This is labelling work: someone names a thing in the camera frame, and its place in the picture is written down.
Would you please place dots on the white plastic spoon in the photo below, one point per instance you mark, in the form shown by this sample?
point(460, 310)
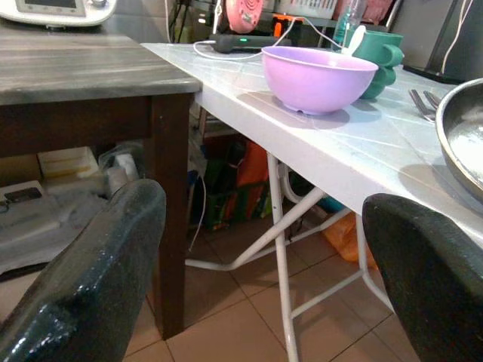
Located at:
point(356, 39)

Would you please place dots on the round steel plate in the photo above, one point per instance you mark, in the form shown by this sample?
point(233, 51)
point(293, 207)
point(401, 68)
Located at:
point(464, 135)

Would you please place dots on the purple plastic bowl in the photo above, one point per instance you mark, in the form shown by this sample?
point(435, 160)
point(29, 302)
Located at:
point(313, 83)

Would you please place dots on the pink round fan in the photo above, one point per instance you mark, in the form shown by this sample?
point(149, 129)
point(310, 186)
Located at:
point(243, 15)

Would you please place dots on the orange plastic bag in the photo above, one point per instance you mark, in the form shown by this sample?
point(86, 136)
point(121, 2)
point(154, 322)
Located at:
point(347, 237)

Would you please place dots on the white cardboard box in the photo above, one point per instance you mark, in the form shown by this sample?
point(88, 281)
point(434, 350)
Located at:
point(68, 162)

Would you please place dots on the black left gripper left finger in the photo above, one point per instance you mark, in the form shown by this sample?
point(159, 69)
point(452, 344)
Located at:
point(94, 271)

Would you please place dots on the clear plastic bottle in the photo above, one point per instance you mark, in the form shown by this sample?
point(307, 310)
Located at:
point(347, 19)

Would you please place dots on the white folding table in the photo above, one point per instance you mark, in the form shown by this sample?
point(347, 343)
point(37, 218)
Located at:
point(377, 143)

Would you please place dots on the orange green shopping bag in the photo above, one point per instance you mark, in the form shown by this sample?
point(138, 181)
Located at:
point(245, 188)

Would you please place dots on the dark wooden table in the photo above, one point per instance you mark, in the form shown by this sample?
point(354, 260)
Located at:
point(83, 71)

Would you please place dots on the white kitchen appliance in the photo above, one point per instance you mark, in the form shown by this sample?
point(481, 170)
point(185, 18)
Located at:
point(56, 11)

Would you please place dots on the orange black box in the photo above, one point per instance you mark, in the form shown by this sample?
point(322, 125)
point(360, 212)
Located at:
point(285, 24)

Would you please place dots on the black handheld device green light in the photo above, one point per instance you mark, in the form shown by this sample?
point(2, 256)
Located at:
point(245, 42)

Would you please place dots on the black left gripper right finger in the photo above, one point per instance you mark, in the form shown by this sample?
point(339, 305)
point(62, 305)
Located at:
point(434, 279)

